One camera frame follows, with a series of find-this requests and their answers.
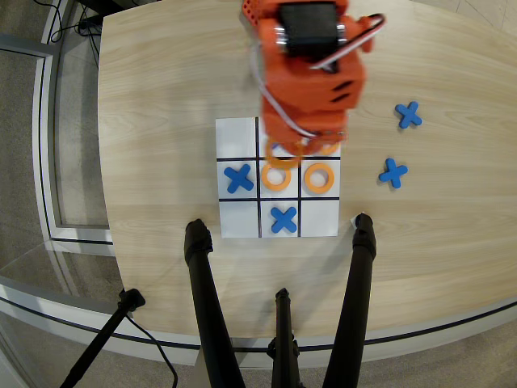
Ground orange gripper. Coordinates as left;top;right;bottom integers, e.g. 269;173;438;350
258;48;368;157

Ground white tic-tac-toe grid sheet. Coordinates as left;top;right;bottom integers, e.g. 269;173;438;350
215;116;343;238

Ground short black tripod leg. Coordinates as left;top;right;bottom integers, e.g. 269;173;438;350
267;287;302;388

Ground thin black stand leg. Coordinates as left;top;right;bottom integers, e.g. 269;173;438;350
59;288;146;388

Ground white robot servo cable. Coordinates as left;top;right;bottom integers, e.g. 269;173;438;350
248;14;387;141

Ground black cable bundle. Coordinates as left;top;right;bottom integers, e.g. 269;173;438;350
47;0;103;61

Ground black floor cable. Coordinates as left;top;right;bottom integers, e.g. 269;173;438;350
124;314;179;388

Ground grey metal floor frame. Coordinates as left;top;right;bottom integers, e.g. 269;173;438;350
0;34;118;256

